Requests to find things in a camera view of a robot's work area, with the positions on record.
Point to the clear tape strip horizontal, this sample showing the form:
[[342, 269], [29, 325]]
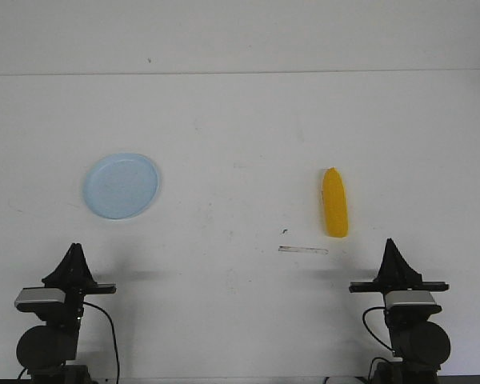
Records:
[[303, 250]]

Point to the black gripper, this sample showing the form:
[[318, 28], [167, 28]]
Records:
[[75, 295], [405, 273]]

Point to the yellow corn cob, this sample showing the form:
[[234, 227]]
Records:
[[334, 204]]

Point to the light blue round plate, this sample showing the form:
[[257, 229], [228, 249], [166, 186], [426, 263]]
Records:
[[121, 186]]

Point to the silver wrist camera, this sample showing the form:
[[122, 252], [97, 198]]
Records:
[[417, 299], [38, 299]]

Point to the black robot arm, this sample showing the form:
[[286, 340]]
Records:
[[418, 345], [44, 350]]

